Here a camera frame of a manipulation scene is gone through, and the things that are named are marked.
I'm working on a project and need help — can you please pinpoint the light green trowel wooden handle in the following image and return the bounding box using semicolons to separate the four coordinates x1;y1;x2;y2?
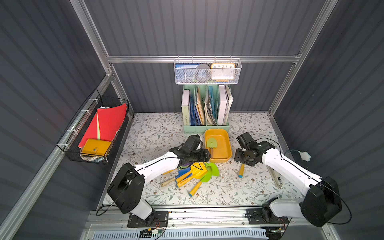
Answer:
206;138;218;159

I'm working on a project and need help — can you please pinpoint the bright green shovel yellow handle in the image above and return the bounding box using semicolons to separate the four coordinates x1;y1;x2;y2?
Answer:
207;163;220;177

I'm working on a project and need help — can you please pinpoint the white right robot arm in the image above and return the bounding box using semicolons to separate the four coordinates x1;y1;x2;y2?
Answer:
235;132;343;227

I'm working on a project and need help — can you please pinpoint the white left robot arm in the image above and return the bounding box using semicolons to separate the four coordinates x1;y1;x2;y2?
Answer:
107;135;211;220

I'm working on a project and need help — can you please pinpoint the yellow plastic storage box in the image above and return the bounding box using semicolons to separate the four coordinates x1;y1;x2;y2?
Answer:
204;129;232;163

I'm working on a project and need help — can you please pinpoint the blue box in basket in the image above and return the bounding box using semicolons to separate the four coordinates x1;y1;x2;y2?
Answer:
174;63;199;84

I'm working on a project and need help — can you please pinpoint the white book in organizer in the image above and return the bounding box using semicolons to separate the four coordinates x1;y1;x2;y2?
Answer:
181;89;190;126

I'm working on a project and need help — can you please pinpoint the mint green file organizer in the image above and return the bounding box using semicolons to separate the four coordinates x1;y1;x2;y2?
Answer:
182;85;233;134

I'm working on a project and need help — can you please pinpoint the white binder in organizer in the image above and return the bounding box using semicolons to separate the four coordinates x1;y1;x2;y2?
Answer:
218;85;228;126

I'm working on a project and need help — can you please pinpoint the grey tape roll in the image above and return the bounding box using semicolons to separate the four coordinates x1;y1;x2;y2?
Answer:
195;64;211;83

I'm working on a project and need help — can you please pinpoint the yellow alarm clock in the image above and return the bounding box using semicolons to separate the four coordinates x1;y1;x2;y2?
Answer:
211;63;236;81

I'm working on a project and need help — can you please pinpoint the red paper folder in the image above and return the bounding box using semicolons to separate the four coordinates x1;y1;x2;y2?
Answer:
78;104;128;148

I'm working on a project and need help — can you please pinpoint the yellow wallet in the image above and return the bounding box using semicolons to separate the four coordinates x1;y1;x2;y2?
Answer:
81;139;112;156

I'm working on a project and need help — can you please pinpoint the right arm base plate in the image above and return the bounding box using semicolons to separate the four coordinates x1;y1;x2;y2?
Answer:
245;208;289;225

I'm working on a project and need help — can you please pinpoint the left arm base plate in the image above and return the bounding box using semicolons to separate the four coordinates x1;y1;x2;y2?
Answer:
127;211;169;228

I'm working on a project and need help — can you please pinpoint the white wire hanging basket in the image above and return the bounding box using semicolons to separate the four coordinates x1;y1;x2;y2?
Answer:
173;58;243;85

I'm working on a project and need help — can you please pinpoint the black wire wall basket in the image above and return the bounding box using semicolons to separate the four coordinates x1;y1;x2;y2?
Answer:
57;92;129;164

